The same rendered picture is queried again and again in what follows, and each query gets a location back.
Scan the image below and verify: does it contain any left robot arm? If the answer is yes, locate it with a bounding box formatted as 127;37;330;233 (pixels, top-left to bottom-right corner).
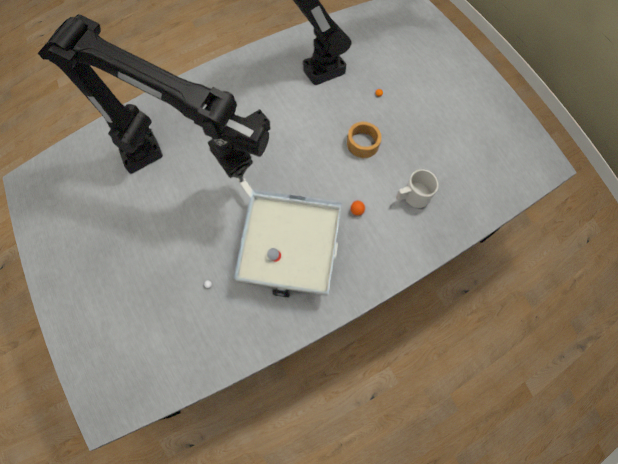
293;0;352;80

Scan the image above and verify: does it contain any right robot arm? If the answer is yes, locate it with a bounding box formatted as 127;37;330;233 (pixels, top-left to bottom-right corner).
38;14;271;170

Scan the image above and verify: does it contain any white mug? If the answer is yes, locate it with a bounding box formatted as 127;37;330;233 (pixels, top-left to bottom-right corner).
396;169;438;208

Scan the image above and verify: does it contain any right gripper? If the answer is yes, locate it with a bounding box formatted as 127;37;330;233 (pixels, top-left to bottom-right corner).
208;139;253;178

